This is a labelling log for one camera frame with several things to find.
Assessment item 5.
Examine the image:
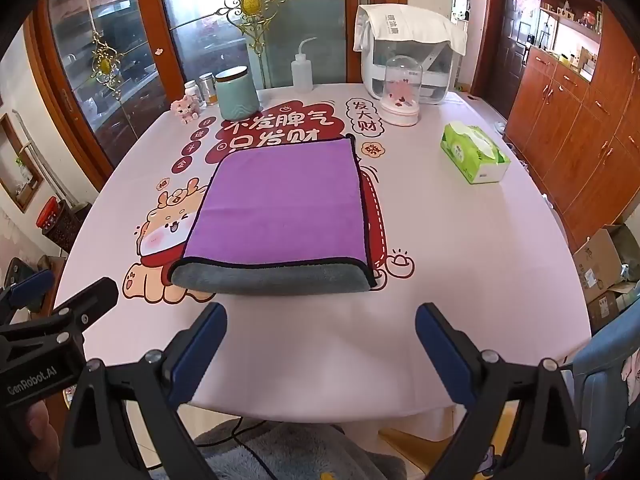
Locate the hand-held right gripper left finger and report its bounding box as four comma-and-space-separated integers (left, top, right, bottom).
59, 303, 229, 480

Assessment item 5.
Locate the small gold door ornament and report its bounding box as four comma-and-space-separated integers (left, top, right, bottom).
77, 0, 126, 99

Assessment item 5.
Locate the white squeeze bottle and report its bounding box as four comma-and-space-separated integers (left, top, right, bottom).
291, 37, 321, 94

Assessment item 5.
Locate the green tissue box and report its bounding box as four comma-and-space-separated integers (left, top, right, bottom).
440, 122, 512, 184

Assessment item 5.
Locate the pink plush toy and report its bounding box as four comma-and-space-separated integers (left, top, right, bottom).
171, 94, 204, 125

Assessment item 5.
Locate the dark woven basket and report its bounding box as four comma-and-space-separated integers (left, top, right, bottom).
42, 200, 94, 254

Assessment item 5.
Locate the blue chair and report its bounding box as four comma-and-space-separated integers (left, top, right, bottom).
565, 302, 640, 472

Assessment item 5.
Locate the white countertop appliance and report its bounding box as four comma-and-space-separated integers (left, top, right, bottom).
356, 7, 463, 106

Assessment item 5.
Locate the red basket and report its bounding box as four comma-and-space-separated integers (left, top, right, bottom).
35, 196, 61, 234

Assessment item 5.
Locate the pink glass dome lamp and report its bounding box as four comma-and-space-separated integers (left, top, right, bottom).
380, 55, 425, 127

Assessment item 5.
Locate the pink printed tablecloth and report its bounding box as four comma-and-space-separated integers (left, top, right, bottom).
52, 82, 594, 422

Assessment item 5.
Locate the wooden cabinet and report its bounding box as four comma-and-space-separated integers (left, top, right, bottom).
502, 0, 640, 252

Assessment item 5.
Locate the white cloth cover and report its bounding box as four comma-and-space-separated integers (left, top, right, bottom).
353, 3, 468, 56

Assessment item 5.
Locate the dark wooden door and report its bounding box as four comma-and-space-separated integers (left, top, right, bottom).
492, 0, 542, 97

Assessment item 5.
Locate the purple and grey towel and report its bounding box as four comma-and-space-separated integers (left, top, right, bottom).
167, 136, 379, 297

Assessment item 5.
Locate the glass jar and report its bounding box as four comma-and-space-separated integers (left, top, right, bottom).
199, 73, 219, 106

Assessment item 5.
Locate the black cable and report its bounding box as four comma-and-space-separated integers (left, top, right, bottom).
220, 419, 282, 480

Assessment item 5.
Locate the large gold door ornament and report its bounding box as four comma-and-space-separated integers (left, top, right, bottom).
216, 0, 297, 56

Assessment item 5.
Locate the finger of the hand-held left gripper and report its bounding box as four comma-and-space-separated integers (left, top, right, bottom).
0, 267, 56, 327
50, 276, 120, 333

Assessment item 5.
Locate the cardboard box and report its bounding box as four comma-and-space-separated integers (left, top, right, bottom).
586, 282, 640, 334
572, 227, 627, 304

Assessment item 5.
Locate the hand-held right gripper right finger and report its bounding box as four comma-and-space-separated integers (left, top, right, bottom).
416, 302, 587, 480

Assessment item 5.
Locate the teal canister with dark lid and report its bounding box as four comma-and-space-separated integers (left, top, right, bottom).
215, 66, 263, 121

